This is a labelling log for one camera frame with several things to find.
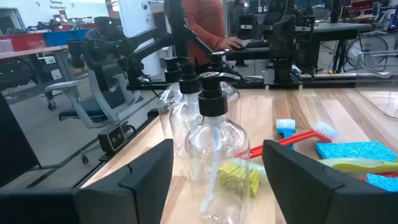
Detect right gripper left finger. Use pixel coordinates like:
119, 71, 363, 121
74, 139, 174, 224

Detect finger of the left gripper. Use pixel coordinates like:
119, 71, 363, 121
295, 16, 317, 43
238, 14, 258, 40

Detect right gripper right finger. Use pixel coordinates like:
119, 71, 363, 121
262, 139, 398, 224

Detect clear pump bottle black top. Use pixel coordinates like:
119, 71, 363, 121
169, 62, 206, 181
207, 51, 243, 125
185, 72, 251, 224
157, 57, 184, 141

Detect blue brush white bristles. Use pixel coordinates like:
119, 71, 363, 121
275, 119, 297, 150

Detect green brush yellow bristles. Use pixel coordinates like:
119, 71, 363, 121
217, 157, 398, 197

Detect blue sponge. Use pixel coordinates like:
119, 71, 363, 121
315, 141, 398, 162
365, 173, 398, 193

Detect person's hand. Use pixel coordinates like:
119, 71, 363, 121
222, 36, 244, 52

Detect black desk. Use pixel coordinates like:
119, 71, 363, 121
225, 22, 373, 74

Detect person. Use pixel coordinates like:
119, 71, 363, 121
182, 0, 233, 75

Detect round floor fan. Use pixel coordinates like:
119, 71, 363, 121
346, 34, 389, 73

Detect clear plastic bin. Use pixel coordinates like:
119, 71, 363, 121
355, 50, 398, 119

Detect white cabinet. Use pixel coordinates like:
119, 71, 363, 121
118, 0, 165, 78

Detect grey office chair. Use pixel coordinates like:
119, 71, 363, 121
45, 60, 146, 166

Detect blue crate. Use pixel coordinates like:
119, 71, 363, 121
42, 29, 91, 47

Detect wooden workbench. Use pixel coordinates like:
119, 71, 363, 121
0, 45, 74, 105

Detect red crate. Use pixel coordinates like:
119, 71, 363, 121
0, 32, 47, 52

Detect small black table camera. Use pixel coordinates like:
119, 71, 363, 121
98, 124, 137, 155

